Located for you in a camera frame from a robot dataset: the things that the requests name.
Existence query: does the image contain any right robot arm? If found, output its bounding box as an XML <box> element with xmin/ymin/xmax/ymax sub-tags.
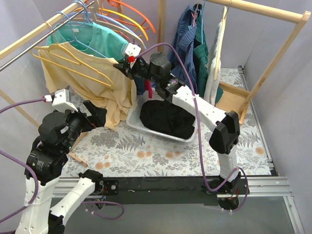
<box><xmin>114</xmin><ymin>52</ymin><xmax>241</xmax><ymax>194</ymax></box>

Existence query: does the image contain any light blue hanger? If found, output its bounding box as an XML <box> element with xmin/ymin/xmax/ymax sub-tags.
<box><xmin>46</xmin><ymin>9</ymin><xmax>146</xmax><ymax>60</ymax></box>

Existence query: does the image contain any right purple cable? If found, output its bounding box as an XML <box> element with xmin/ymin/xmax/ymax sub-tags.
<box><xmin>134</xmin><ymin>42</ymin><xmax>251</xmax><ymax>212</ymax></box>

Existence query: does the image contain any magenta garment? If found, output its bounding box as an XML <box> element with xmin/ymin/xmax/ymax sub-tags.
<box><xmin>144</xmin><ymin>80</ymin><xmax>153</xmax><ymax>99</ymax></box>

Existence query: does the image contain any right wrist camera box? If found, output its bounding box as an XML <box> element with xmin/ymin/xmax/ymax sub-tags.
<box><xmin>122</xmin><ymin>43</ymin><xmax>141</xmax><ymax>64</ymax></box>

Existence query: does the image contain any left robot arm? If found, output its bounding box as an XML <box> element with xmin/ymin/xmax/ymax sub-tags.
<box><xmin>15</xmin><ymin>100</ymin><xmax>107</xmax><ymax>234</ymax></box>

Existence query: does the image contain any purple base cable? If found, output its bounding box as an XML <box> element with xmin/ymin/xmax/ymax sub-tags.
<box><xmin>81</xmin><ymin>201</ymin><xmax>125</xmax><ymax>219</ymax></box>

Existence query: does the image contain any metal rod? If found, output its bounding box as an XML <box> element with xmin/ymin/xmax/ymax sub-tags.
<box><xmin>0</xmin><ymin>2</ymin><xmax>83</xmax><ymax>72</ymax></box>

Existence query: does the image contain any left wooden clothes rack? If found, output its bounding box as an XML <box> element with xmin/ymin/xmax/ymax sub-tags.
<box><xmin>0</xmin><ymin>0</ymin><xmax>103</xmax><ymax>168</ymax></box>

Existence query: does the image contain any blue plaid shirt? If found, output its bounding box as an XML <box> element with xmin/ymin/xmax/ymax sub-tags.
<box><xmin>168</xmin><ymin>6</ymin><xmax>198</xmax><ymax>94</ymax></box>

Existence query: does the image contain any yellow orange hanger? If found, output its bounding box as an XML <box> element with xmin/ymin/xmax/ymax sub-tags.
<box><xmin>74</xmin><ymin>7</ymin><xmax>151</xmax><ymax>41</ymax></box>

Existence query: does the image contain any dark green garment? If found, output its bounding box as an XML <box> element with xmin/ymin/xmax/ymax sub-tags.
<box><xmin>193</xmin><ymin>4</ymin><xmax>210</xmax><ymax>98</ymax></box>

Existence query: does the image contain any aluminium frame rail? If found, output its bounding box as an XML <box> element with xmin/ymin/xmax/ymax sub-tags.
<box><xmin>19</xmin><ymin>65</ymin><xmax>305</xmax><ymax>234</ymax></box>

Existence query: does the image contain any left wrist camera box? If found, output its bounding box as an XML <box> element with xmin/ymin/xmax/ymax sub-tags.
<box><xmin>44</xmin><ymin>89</ymin><xmax>78</xmax><ymax>113</ymax></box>

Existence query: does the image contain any black t shirt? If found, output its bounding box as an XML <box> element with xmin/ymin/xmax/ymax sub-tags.
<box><xmin>139</xmin><ymin>100</ymin><xmax>195</xmax><ymax>139</ymax></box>

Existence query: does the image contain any beige t shirt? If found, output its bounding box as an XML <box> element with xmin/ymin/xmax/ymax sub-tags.
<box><xmin>36</xmin><ymin>42</ymin><xmax>137</xmax><ymax>130</ymax></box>

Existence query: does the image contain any white garment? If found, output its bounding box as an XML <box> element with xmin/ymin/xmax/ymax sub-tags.
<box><xmin>204</xmin><ymin>22</ymin><xmax>223</xmax><ymax>106</ymax></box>

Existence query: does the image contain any teal t shirt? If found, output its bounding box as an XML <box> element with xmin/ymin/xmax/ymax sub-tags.
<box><xmin>46</xmin><ymin>22</ymin><xmax>128</xmax><ymax>60</ymax></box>

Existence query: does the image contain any black base bar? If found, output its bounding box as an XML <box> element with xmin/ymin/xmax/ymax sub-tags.
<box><xmin>94</xmin><ymin>176</ymin><xmax>247</xmax><ymax>206</ymax></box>

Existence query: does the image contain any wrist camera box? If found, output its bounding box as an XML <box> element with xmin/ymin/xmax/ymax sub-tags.
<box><xmin>122</xmin><ymin>43</ymin><xmax>141</xmax><ymax>64</ymax></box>
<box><xmin>44</xmin><ymin>89</ymin><xmax>78</xmax><ymax>113</ymax></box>

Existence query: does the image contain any white plastic basket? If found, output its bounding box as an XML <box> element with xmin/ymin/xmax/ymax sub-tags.
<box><xmin>126</xmin><ymin>89</ymin><xmax>197</xmax><ymax>142</ymax></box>

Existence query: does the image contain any floral table cloth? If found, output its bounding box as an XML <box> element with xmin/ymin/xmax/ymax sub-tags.
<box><xmin>61</xmin><ymin>68</ymin><xmax>271</xmax><ymax>177</ymax></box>

